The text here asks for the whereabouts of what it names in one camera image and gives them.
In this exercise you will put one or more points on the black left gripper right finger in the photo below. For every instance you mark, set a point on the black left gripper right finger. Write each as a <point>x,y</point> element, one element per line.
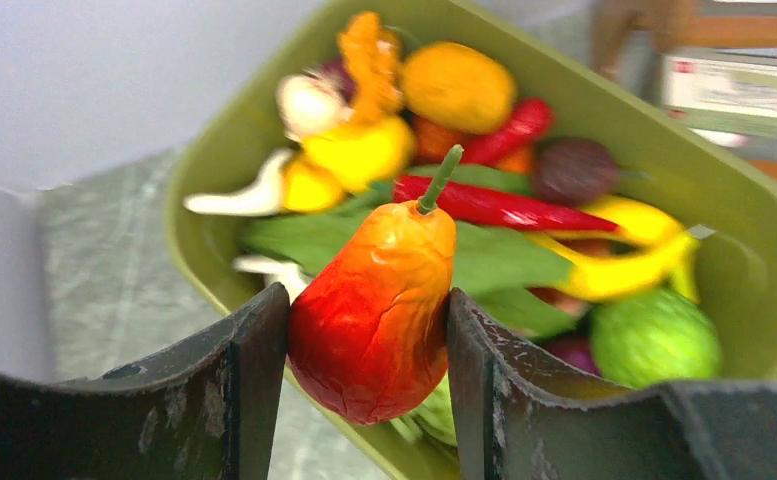
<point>521,413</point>

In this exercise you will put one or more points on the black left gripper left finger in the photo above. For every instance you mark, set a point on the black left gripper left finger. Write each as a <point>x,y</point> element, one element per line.
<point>202,408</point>

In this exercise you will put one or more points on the red pepper toy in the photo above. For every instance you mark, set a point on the red pepper toy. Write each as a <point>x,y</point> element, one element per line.
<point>366,338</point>

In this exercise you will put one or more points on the green leafy vegetable toy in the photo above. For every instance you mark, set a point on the green leafy vegetable toy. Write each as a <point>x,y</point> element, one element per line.
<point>433,418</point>

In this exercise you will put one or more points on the purple onion toy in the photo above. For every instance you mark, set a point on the purple onion toy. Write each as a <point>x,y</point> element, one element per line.
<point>575,350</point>

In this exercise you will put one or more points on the flat green leaf toy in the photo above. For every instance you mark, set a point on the flat green leaf toy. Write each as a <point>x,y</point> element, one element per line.
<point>496,267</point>

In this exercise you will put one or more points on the white mushroom toy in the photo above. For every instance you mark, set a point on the white mushroom toy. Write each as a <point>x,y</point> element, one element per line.
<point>287,273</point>
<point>262,197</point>

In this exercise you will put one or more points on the small green lime toy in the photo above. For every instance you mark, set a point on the small green lime toy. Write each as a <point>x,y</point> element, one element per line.
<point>652,337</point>

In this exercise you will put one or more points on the long red chili toy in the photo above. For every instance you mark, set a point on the long red chili toy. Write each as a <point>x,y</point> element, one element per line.
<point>488,207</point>

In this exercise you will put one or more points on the yellow banana pepper toy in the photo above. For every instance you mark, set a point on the yellow banana pepper toy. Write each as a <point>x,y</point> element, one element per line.
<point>664,250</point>

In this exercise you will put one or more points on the dark red beet toy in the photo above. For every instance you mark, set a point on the dark red beet toy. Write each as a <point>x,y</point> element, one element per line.
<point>574,172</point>

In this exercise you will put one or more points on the short red chili toy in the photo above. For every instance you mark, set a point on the short red chili toy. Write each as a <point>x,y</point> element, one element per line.
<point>530,119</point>

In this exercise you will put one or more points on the yellow lemon toy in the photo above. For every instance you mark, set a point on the yellow lemon toy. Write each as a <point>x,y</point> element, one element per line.
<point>359,156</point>

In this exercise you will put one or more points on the olive green plastic bin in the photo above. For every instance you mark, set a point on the olive green plastic bin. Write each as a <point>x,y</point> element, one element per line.
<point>686,175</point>

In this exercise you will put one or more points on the white garlic bulb toy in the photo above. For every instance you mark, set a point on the white garlic bulb toy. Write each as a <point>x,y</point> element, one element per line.
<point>309,105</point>

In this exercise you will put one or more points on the yellow potato toy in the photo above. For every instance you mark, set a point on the yellow potato toy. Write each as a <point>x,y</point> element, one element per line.
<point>458,87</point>

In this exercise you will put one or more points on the orange ginger root toy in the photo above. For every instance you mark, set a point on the orange ginger root toy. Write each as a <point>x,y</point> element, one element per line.
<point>371,56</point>

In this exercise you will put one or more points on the small white green box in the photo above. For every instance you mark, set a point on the small white green box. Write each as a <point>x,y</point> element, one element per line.
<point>727,90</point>

